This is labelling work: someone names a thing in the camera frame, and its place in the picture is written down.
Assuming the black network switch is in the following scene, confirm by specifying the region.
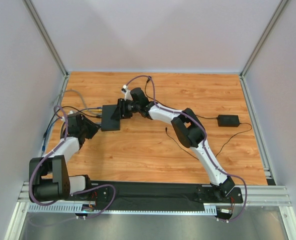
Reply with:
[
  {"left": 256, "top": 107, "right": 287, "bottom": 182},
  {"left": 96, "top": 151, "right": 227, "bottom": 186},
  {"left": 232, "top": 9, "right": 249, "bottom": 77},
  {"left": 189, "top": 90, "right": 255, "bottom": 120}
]
[{"left": 101, "top": 104, "right": 120, "bottom": 132}]

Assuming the blue ethernet cable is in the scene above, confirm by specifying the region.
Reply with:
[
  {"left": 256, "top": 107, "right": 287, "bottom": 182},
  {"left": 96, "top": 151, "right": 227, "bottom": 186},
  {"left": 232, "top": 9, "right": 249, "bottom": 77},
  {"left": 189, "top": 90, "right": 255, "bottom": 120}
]
[
  {"left": 40, "top": 115, "right": 102, "bottom": 152},
  {"left": 80, "top": 105, "right": 103, "bottom": 113}
]

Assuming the black adapter output cable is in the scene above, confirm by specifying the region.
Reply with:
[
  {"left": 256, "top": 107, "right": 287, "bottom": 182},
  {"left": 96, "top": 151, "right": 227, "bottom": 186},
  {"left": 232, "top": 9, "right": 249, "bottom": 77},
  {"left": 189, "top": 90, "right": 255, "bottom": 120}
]
[{"left": 164, "top": 122, "right": 253, "bottom": 158}]

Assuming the black power adapter brick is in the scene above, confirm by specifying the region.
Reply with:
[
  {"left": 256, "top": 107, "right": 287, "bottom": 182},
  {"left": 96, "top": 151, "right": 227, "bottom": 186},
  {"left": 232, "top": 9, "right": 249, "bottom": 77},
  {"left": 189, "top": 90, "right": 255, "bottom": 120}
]
[{"left": 216, "top": 114, "right": 241, "bottom": 127}]

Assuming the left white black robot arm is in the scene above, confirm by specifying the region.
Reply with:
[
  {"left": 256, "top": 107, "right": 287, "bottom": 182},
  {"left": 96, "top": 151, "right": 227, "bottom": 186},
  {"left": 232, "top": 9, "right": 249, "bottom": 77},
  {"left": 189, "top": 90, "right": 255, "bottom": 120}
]
[{"left": 28, "top": 113, "right": 101, "bottom": 206}]

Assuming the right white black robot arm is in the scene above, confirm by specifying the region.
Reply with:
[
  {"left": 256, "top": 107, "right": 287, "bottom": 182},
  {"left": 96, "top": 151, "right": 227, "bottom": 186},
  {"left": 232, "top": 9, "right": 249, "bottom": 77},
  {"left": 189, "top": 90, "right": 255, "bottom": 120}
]
[{"left": 111, "top": 85, "right": 235, "bottom": 198}]

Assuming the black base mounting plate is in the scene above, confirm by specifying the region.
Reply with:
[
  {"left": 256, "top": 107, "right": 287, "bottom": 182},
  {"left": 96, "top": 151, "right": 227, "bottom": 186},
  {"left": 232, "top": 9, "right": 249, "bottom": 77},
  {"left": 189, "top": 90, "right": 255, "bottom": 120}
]
[{"left": 56, "top": 178, "right": 244, "bottom": 212}]

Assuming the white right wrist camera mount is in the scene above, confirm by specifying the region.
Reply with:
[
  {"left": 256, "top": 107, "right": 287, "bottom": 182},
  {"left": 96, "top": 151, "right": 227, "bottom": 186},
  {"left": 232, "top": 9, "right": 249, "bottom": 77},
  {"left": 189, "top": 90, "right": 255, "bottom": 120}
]
[{"left": 121, "top": 85, "right": 133, "bottom": 101}]

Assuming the black ethernet cable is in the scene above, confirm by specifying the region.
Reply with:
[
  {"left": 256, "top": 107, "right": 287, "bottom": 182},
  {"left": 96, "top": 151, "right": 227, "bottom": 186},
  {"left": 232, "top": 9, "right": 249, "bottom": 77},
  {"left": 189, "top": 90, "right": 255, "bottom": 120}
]
[{"left": 45, "top": 106, "right": 103, "bottom": 133}]

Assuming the black adapter mains cable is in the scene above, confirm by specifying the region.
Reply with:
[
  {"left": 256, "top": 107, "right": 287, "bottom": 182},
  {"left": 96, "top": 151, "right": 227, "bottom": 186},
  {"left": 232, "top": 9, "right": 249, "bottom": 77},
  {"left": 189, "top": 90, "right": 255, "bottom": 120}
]
[{"left": 144, "top": 75, "right": 219, "bottom": 120}]

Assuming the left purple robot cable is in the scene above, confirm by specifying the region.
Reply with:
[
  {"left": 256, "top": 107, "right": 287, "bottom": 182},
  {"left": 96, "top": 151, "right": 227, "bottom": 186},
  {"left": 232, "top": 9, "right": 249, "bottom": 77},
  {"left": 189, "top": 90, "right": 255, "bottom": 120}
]
[{"left": 28, "top": 104, "right": 117, "bottom": 223}]

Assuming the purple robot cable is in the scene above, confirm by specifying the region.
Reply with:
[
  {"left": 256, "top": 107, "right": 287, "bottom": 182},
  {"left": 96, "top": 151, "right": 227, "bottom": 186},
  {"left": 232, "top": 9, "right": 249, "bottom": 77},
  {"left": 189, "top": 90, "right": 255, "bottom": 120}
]
[
  {"left": 125, "top": 74, "right": 249, "bottom": 224},
  {"left": 28, "top": 104, "right": 117, "bottom": 223}
]

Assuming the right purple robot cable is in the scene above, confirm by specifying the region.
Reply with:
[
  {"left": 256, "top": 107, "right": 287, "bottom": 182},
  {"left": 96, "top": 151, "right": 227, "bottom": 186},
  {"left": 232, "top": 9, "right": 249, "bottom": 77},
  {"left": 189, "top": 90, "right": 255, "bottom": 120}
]
[{"left": 125, "top": 74, "right": 249, "bottom": 224}]

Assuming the left aluminium frame post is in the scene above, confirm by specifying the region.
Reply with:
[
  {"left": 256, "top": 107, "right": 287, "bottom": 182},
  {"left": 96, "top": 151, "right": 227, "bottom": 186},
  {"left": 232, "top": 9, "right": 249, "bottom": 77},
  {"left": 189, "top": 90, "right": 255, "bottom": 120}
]
[{"left": 22, "top": 0, "right": 69, "bottom": 77}]

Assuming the aluminium frame post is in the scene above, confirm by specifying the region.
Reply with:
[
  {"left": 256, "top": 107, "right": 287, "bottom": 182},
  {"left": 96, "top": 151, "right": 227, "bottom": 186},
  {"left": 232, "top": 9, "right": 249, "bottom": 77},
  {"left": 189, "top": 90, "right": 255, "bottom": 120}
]
[
  {"left": 239, "top": 0, "right": 290, "bottom": 79},
  {"left": 22, "top": 0, "right": 69, "bottom": 77}
]

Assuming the slotted cable duct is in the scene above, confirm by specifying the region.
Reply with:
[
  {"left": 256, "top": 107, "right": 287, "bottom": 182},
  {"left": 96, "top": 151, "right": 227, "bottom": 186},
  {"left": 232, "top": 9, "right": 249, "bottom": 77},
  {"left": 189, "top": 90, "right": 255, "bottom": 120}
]
[{"left": 27, "top": 201, "right": 217, "bottom": 216}]

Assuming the right aluminium frame post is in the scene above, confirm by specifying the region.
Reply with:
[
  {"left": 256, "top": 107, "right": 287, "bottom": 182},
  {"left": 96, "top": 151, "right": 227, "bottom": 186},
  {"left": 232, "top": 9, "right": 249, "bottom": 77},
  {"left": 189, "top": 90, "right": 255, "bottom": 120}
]
[{"left": 239, "top": 0, "right": 290, "bottom": 79}]

